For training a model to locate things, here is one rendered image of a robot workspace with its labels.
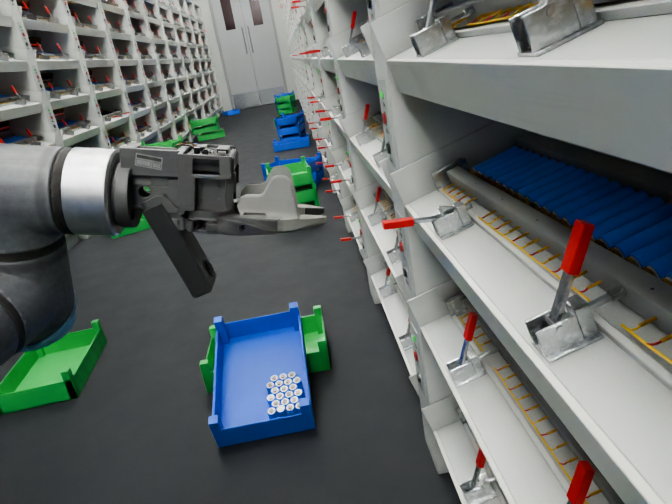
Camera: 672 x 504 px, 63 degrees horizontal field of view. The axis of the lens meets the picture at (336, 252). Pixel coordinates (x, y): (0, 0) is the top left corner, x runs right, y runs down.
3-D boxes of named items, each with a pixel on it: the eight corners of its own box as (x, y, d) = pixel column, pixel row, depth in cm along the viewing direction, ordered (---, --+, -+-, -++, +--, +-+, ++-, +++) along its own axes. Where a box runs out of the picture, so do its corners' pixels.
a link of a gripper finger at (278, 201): (327, 181, 55) (235, 174, 55) (323, 238, 57) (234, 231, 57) (329, 175, 58) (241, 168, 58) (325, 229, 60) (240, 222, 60)
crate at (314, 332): (207, 393, 131) (198, 364, 128) (216, 351, 150) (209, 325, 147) (331, 369, 132) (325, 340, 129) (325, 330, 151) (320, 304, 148)
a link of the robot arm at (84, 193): (65, 245, 55) (96, 218, 64) (116, 247, 55) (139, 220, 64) (57, 155, 52) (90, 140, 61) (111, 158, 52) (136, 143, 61)
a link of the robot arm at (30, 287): (-45, 358, 59) (-74, 256, 53) (25, 303, 69) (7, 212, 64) (36, 373, 58) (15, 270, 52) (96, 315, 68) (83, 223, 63)
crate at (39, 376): (39, 356, 166) (30, 332, 163) (107, 341, 167) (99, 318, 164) (-4, 416, 137) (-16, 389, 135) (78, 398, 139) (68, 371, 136)
